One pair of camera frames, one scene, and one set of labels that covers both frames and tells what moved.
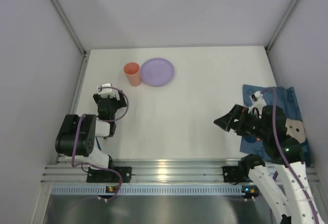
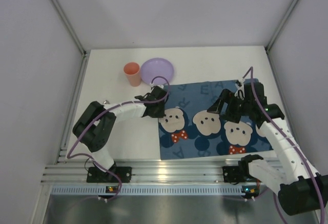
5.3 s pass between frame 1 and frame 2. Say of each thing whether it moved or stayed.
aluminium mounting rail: stayed
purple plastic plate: stayed
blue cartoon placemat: moved
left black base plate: stayed
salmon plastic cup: stayed
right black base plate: stayed
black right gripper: moved
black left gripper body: moved
